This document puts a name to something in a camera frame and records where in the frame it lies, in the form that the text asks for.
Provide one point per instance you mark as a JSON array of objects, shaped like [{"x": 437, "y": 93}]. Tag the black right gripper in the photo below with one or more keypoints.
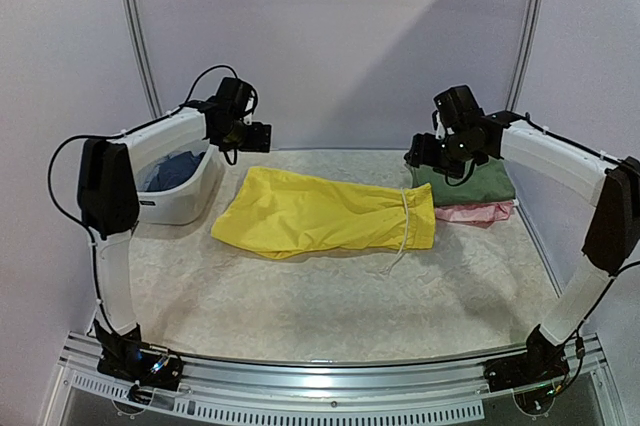
[{"x": 417, "y": 152}]

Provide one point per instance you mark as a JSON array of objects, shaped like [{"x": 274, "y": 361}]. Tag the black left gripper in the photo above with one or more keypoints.
[{"x": 260, "y": 142}]

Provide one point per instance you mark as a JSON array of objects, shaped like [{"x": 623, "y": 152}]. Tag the green sleeveless shirt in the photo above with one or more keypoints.
[{"x": 489, "y": 183}]

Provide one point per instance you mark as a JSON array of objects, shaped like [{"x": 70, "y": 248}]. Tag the yellow garment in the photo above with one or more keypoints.
[{"x": 278, "y": 215}]

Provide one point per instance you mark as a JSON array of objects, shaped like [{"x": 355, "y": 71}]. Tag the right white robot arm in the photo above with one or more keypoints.
[{"x": 605, "y": 190}]

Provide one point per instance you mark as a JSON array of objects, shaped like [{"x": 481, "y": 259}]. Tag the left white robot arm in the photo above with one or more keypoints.
[{"x": 108, "y": 198}]

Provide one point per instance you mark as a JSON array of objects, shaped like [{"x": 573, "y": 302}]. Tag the white plastic laundry basket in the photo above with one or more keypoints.
[{"x": 185, "y": 203}]

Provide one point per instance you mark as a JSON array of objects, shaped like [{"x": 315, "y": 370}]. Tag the blue garment in basket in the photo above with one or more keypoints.
[{"x": 168, "y": 172}]

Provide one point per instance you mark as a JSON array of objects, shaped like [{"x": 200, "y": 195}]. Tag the pink folded shorts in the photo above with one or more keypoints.
[{"x": 482, "y": 215}]

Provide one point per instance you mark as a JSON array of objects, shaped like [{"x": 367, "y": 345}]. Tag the left aluminium corner post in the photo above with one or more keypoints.
[{"x": 141, "y": 56}]

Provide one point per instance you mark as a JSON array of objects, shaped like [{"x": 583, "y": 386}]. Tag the aluminium corner post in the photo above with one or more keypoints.
[
  {"x": 525, "y": 47},
  {"x": 141, "y": 56}
]

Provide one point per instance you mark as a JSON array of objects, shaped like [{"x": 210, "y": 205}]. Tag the right aluminium corner post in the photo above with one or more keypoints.
[{"x": 525, "y": 47}]

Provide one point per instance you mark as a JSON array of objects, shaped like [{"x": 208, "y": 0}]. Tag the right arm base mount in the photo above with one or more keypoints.
[{"x": 539, "y": 375}]

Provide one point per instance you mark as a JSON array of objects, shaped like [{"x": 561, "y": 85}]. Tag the aluminium front rail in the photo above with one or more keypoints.
[{"x": 447, "y": 391}]

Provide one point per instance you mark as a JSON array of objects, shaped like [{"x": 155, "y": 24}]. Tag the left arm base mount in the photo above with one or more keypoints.
[{"x": 127, "y": 357}]

